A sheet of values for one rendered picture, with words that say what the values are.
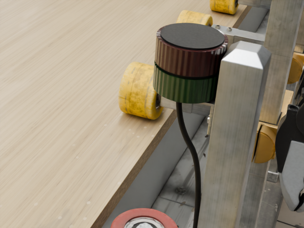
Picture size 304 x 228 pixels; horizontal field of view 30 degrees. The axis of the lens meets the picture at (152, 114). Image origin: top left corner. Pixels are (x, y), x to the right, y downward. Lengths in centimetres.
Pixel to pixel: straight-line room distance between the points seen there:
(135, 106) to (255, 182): 21
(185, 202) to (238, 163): 66
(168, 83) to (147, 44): 65
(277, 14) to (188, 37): 25
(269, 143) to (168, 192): 47
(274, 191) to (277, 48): 44
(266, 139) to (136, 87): 21
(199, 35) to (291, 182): 17
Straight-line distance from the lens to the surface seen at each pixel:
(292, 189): 56
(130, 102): 84
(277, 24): 71
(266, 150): 75
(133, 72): 84
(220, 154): 50
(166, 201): 115
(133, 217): 68
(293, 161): 54
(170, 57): 46
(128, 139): 82
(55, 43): 111
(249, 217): 86
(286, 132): 52
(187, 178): 122
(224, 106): 47
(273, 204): 106
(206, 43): 46
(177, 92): 47
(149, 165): 104
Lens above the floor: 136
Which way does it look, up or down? 31 degrees down
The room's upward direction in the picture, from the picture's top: 4 degrees clockwise
